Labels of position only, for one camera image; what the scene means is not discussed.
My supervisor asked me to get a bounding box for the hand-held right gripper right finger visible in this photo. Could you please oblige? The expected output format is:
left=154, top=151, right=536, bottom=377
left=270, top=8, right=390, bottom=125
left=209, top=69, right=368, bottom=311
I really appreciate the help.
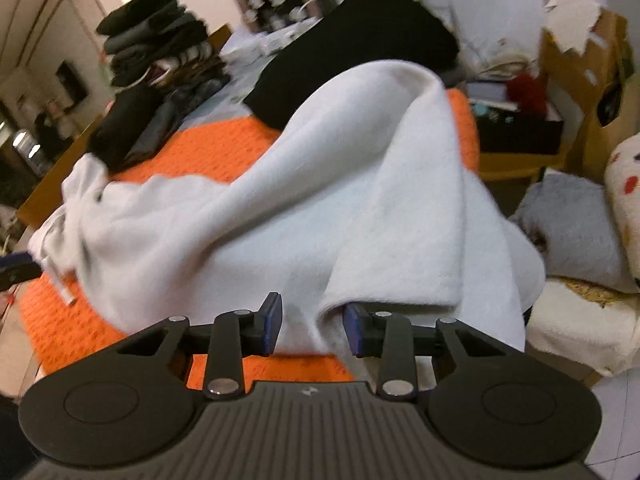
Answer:
left=342, top=301, right=522, bottom=401

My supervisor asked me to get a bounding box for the black crumpled garment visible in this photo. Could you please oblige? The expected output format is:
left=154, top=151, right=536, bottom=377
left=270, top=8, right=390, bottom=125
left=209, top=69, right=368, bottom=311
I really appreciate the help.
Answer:
left=87, top=82, right=166, bottom=171

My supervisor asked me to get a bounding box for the red fluffy item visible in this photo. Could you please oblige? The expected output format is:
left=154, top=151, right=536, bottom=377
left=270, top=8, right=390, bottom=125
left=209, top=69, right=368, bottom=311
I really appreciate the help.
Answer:
left=507, top=72, right=548, bottom=116

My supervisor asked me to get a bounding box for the dark grey folded garment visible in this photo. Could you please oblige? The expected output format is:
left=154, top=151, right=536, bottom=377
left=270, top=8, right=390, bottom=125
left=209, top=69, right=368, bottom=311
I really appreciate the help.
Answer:
left=125, top=77, right=231, bottom=161

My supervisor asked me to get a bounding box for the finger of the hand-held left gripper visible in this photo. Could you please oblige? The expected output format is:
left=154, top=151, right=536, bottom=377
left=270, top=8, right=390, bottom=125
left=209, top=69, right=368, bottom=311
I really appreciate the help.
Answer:
left=0, top=254, right=43, bottom=291

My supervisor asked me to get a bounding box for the wooden chair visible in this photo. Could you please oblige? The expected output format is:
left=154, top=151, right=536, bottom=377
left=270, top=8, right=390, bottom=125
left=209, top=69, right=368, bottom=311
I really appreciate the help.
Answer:
left=206, top=24, right=234, bottom=55

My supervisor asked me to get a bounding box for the white drawstring hoodie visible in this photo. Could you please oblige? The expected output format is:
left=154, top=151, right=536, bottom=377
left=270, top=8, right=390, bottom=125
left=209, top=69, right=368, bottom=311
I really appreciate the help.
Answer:
left=27, top=60, right=546, bottom=356

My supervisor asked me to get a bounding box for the orange patterned mat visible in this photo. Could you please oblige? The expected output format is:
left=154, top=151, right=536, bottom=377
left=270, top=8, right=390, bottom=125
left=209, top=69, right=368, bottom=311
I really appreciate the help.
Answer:
left=20, top=87, right=481, bottom=391

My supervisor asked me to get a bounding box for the black storage bin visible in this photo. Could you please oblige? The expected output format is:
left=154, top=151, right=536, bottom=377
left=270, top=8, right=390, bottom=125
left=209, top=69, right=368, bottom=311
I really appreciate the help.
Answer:
left=472, top=102, right=566, bottom=156

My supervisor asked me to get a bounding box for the pale floral tablecloth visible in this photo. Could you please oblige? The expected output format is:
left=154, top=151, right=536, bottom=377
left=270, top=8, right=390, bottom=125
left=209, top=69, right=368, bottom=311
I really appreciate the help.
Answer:
left=180, top=25, right=286, bottom=131

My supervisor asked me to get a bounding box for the large black folded garment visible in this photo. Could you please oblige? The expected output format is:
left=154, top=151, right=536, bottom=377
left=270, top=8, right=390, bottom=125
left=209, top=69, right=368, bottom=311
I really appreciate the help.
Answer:
left=243, top=0, right=461, bottom=131

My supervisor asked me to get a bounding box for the brown cardboard box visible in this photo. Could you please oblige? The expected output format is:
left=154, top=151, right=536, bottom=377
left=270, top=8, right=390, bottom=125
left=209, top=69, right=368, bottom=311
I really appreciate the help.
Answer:
left=540, top=0, right=640, bottom=183

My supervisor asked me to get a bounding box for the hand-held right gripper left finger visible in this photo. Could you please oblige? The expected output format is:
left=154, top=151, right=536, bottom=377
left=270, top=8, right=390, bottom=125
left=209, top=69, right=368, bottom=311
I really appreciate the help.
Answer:
left=117, top=292, right=283, bottom=401

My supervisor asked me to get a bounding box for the wall television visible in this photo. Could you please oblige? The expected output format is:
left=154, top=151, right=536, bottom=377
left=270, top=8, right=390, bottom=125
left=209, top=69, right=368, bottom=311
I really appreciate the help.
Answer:
left=55, top=60, right=89, bottom=107

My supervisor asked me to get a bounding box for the stack of dark folded clothes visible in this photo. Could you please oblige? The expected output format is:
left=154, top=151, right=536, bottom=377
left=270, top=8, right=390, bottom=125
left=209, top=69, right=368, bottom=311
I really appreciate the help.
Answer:
left=95, top=0, right=231, bottom=88

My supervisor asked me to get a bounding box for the white power strip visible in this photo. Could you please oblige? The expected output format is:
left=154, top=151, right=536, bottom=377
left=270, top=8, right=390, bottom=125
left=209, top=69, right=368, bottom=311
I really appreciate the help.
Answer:
left=260, top=17, right=321, bottom=56

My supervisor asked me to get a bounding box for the cream spotted pillow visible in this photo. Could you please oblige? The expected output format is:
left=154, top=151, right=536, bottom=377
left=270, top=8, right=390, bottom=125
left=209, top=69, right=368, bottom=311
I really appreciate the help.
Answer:
left=604, top=135, right=640, bottom=281

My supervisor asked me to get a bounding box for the torn white paper sheet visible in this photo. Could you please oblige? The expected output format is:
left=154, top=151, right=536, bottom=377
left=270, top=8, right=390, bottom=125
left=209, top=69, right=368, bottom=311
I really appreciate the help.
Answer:
left=544, top=0, right=603, bottom=56

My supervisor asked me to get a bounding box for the white power cable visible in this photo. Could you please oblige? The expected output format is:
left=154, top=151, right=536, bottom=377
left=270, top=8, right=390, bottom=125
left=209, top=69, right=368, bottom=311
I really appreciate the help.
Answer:
left=290, top=0, right=342, bottom=22

